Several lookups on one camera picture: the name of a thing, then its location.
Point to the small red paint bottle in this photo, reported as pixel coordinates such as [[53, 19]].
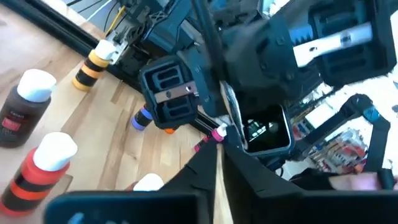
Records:
[[31, 183]]

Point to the black metal frame station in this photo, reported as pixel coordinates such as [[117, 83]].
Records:
[[377, 140]]

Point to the small orange paint bottle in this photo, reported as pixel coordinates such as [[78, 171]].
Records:
[[170, 130]]

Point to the small magenta paint bottle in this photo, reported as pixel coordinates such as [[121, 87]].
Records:
[[214, 137]]

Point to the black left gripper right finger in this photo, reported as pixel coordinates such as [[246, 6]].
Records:
[[280, 208]]

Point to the small yellow paint bottle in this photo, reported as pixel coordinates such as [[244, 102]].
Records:
[[91, 70]]

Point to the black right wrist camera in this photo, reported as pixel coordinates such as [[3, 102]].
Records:
[[267, 130]]

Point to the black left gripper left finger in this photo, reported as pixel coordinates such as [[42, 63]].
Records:
[[140, 208]]

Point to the small dark brown paint bottle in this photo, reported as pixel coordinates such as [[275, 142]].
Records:
[[21, 115]]

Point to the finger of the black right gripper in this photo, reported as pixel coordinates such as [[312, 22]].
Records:
[[169, 109], [357, 62]]

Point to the small purple paint bottle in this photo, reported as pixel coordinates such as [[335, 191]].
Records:
[[141, 118]]

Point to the black aluminium table frame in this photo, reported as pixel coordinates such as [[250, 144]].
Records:
[[62, 31]]

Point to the person's hand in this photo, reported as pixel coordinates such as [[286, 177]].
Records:
[[354, 182]]

